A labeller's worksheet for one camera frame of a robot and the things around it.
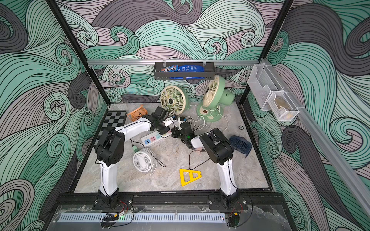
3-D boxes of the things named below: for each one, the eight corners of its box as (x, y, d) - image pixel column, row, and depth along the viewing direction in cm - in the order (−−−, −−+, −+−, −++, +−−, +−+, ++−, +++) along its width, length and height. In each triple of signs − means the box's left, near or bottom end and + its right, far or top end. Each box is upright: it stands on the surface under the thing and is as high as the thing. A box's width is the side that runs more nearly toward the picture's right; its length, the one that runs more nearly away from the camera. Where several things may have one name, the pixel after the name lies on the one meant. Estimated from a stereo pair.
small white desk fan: (134, 174, 84) (128, 167, 75) (138, 157, 92) (133, 147, 82) (156, 174, 84) (152, 167, 75) (158, 157, 92) (155, 147, 82)
